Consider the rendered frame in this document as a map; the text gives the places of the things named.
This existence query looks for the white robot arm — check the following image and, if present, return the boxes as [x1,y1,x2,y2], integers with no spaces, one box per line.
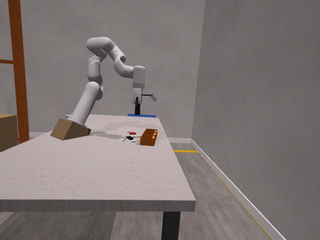
[66,37,146,127]

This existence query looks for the orange rack of bins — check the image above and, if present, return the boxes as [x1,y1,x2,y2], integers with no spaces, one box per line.
[140,128,158,146]

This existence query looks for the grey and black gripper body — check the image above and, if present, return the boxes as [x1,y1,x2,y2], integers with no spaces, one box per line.
[132,87,145,104]

